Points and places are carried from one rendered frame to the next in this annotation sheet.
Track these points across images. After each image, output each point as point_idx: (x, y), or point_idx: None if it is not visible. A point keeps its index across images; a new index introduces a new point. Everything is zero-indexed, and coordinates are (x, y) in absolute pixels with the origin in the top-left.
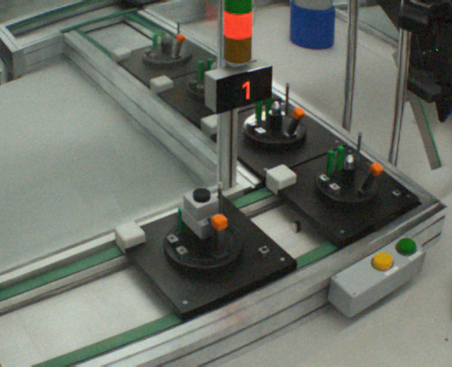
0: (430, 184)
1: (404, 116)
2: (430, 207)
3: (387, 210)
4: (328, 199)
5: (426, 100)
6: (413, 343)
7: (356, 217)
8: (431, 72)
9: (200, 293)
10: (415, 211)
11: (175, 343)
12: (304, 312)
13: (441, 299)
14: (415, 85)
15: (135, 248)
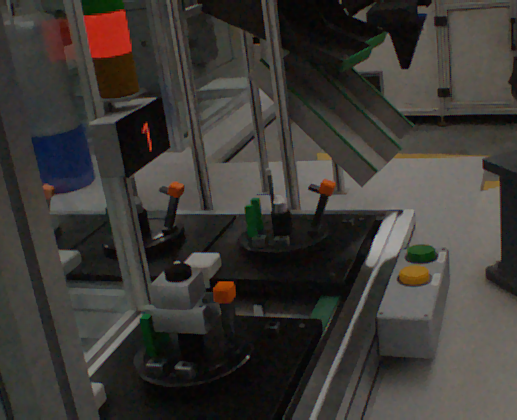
0: None
1: (242, 195)
2: (395, 219)
3: (355, 238)
4: (281, 256)
5: (408, 19)
6: None
7: (329, 258)
8: (381, 1)
9: (253, 405)
10: (384, 228)
11: None
12: (370, 382)
13: (497, 304)
14: (384, 9)
15: (101, 413)
